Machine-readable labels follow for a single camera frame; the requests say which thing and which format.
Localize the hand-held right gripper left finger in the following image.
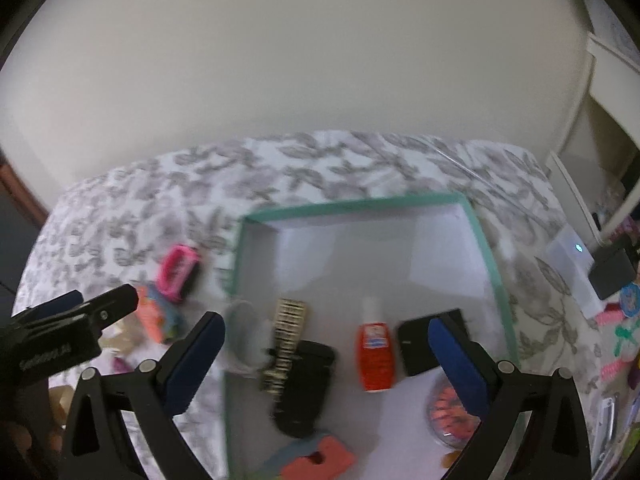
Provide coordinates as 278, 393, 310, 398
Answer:
60, 311, 226, 480

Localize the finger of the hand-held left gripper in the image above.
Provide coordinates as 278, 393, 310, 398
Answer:
10, 289, 86, 328
65, 283, 140, 337

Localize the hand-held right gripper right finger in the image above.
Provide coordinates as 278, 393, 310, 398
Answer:
427, 316, 593, 480

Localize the round container of orange bands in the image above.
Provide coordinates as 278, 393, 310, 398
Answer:
425, 372, 483, 448

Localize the orange bottle with white cap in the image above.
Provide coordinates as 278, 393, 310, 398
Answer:
356, 296, 396, 393

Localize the gold and black comb clip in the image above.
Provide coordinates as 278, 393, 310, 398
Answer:
260, 298, 307, 389

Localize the black hair claw clip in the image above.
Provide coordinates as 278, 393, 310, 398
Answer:
270, 340, 336, 440

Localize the teal cardboard box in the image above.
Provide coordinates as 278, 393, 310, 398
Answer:
220, 192, 521, 480

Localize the pink and blue toy knife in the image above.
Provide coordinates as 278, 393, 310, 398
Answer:
255, 432, 358, 480

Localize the cream plastic toy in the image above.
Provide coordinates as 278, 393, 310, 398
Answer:
97, 320, 151, 376

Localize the orange and blue toy piece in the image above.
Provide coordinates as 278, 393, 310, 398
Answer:
132, 282, 183, 345

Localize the small black card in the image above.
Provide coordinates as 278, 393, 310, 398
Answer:
396, 308, 471, 378

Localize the white device with light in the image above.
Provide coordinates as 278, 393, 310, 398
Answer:
544, 225, 603, 318

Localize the pink comb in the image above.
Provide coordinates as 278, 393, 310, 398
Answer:
595, 308, 626, 329

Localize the metal nail clipper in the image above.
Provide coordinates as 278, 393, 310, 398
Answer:
598, 396, 617, 456

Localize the green hair clip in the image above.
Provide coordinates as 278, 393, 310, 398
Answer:
614, 322, 640, 356

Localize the black box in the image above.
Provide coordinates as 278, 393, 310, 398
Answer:
589, 247, 637, 301

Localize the blue round toy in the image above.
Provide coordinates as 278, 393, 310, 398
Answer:
619, 282, 640, 317

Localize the floral blanket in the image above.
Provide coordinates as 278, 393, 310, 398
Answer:
12, 130, 606, 480

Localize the white shelf unit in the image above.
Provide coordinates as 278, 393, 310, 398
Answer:
545, 30, 640, 251

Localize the pink plastic ring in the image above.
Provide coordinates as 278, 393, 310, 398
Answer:
156, 244, 202, 305

